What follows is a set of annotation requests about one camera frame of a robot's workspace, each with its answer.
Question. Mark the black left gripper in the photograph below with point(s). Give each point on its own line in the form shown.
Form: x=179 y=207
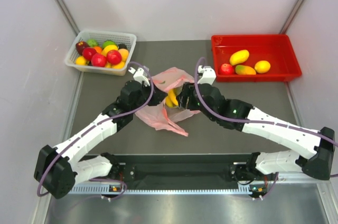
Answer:
x=157 y=97

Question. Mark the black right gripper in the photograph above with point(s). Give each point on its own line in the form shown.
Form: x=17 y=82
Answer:
x=187 y=91

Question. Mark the yellow banana bunch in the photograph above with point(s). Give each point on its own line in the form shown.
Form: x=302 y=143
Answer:
x=171 y=100

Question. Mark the pink translucent plastic bag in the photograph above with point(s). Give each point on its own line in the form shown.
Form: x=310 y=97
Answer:
x=163 y=117

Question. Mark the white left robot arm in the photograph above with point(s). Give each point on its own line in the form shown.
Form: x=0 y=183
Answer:
x=60 y=168

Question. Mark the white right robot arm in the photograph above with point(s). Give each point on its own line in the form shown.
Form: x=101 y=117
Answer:
x=309 y=151

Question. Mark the yellow fruit front in basket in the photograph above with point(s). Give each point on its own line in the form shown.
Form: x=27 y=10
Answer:
x=118 y=66

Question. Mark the dark fruit back in basket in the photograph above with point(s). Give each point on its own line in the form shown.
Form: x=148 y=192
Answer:
x=122 y=46

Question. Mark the dark red fruit in basket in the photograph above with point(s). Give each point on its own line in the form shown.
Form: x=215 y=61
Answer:
x=80 y=46

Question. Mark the red apple in tray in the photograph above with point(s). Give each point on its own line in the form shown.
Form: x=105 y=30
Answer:
x=226 y=69

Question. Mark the orange peach in basket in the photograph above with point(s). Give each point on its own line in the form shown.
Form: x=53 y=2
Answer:
x=124 y=54

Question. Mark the red apple right in basket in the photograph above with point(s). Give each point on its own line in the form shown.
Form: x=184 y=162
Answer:
x=114 y=57

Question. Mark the red apple in basket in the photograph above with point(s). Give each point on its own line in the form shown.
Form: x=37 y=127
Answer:
x=88 y=53
x=114 y=57
x=98 y=60

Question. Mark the orange green mango in tray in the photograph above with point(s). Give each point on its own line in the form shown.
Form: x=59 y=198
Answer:
x=244 y=70

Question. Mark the white perforated plastic basket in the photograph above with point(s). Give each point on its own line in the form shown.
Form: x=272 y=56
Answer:
x=101 y=37

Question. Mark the yellow mango in tray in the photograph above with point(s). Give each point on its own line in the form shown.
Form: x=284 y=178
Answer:
x=239 y=57

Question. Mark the red apple middle in basket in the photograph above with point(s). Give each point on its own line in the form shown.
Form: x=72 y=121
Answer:
x=98 y=60

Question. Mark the yellow banana in basket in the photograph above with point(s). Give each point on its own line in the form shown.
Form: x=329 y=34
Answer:
x=108 y=48

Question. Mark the green apple in basket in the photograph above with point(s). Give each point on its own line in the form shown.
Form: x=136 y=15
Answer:
x=108 y=43

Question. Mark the small orange in basket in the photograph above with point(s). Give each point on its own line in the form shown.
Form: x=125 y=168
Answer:
x=98 y=49

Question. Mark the yellow lemon in tray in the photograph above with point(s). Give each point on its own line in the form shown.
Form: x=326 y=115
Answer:
x=262 y=66

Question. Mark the red apple left in basket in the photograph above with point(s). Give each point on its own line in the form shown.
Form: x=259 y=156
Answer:
x=88 y=53

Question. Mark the green lime in basket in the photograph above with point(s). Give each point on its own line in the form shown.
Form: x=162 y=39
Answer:
x=92 y=43

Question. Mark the yellow lemon in basket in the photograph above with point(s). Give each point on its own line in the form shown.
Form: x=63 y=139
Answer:
x=81 y=61

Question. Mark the red plastic tray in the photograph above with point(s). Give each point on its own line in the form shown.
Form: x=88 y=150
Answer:
x=274 y=48

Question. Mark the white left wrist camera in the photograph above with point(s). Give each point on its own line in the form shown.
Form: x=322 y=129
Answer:
x=140 y=75

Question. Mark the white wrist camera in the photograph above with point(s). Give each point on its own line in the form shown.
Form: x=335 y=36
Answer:
x=140 y=75
x=206 y=75

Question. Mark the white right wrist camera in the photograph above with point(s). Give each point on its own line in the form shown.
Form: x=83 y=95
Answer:
x=206 y=75

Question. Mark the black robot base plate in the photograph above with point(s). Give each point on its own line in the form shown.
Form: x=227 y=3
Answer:
x=173 y=170

